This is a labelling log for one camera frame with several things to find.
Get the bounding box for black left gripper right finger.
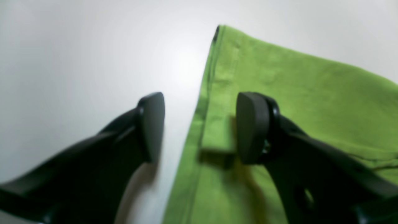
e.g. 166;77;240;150
236;92;398;224

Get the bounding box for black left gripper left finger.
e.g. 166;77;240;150
0;92;165;224

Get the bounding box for green T-shirt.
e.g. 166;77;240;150
163;25;398;224

